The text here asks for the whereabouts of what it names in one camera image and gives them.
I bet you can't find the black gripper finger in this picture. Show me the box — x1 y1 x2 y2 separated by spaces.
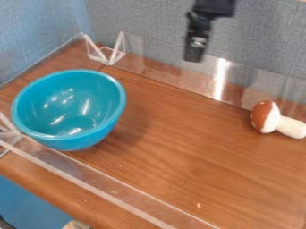
184 31 208 63

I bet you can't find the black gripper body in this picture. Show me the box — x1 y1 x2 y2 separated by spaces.
187 0 235 38

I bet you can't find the brown white plush mushroom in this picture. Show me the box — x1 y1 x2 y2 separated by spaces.
250 100 306 140

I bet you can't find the blue plastic bowl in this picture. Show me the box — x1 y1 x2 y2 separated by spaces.
11 69 127 151

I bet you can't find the clear acrylic back barrier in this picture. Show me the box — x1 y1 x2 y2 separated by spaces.
116 32 306 122

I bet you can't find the clear acrylic barrier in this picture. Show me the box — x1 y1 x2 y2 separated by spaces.
116 32 306 122
0 112 220 229
0 32 84 88

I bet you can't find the clear acrylic left barrier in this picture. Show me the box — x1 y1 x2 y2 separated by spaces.
0 32 84 88

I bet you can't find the clear acrylic front barrier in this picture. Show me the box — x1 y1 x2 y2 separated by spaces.
0 112 220 229

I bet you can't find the clear acrylic corner bracket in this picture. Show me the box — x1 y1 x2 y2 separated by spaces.
83 31 127 65

